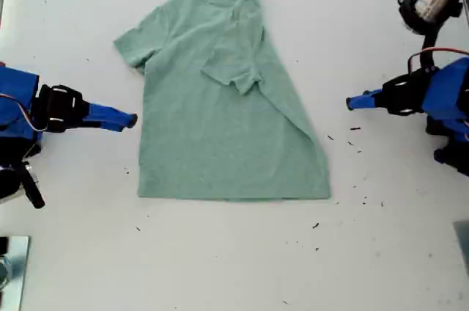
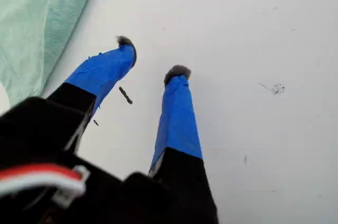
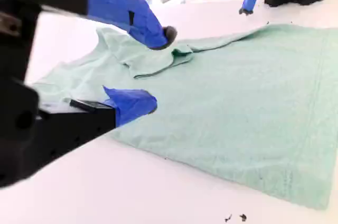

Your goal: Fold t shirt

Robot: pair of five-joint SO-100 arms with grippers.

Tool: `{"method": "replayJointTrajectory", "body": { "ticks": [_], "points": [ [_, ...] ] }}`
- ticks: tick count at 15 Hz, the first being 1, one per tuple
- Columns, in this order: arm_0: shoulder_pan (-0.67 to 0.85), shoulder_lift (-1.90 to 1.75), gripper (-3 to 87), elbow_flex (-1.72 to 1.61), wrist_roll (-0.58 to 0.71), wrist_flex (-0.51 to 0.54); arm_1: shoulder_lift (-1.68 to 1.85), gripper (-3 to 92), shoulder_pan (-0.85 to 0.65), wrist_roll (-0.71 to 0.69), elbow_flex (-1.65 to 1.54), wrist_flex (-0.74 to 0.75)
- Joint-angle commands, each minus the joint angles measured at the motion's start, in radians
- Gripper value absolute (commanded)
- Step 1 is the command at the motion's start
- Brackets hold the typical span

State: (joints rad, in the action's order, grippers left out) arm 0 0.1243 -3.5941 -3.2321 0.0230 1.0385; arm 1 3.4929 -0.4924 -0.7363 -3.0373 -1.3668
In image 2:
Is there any red white servo wire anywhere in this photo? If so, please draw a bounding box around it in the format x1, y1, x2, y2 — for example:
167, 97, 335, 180
0, 164, 89, 203

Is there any small black sliver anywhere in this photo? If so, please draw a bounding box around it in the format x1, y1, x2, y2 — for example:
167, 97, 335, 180
118, 86, 133, 105

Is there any mint green t-shirt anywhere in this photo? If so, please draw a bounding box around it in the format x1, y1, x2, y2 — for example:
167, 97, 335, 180
0, 0, 102, 106

